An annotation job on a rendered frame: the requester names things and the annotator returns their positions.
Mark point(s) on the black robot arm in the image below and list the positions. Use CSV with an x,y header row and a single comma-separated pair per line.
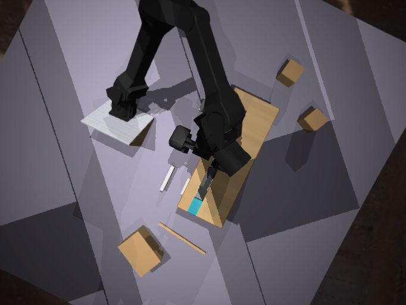
x,y
224,110

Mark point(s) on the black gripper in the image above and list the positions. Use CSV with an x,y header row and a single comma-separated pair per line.
x,y
181,141

